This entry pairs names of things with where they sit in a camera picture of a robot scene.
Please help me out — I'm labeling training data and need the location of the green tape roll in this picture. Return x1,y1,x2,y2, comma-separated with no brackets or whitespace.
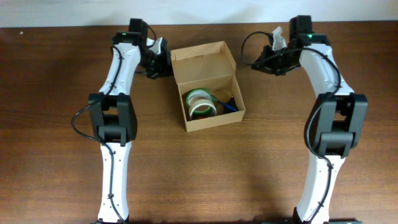
186,88,213,119

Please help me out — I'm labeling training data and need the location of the white tape roll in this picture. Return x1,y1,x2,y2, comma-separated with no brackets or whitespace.
188,96,217,118

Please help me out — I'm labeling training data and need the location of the brown cardboard box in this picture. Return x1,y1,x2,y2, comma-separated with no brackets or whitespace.
171,41,246,133

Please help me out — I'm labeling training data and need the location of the blue ballpoint pen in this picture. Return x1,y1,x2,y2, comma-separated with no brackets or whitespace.
212,95,238,112

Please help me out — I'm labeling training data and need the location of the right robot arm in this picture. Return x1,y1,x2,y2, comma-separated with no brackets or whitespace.
250,16,368,223

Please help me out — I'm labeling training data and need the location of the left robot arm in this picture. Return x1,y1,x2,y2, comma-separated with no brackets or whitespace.
89,19,173,223

